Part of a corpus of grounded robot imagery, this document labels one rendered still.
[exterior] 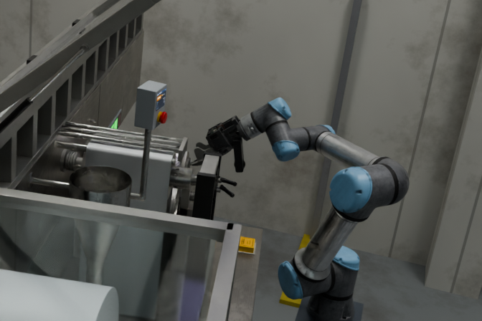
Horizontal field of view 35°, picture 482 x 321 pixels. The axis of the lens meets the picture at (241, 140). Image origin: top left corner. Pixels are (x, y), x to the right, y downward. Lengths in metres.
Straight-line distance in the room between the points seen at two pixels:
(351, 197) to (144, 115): 0.59
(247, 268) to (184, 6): 2.18
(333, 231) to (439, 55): 2.32
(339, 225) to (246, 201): 2.68
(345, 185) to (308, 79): 2.43
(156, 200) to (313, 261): 0.49
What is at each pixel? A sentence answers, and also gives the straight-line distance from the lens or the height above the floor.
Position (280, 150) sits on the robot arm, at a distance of 2.36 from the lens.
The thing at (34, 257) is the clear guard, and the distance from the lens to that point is 1.38.
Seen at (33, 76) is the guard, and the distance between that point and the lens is 1.54.
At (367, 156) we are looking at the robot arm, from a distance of 2.26.
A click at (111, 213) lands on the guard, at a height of 1.60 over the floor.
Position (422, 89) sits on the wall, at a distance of 4.41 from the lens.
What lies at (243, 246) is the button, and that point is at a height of 0.92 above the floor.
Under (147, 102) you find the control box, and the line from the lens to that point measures 1.84.
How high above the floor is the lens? 2.32
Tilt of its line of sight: 22 degrees down
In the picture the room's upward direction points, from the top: 8 degrees clockwise
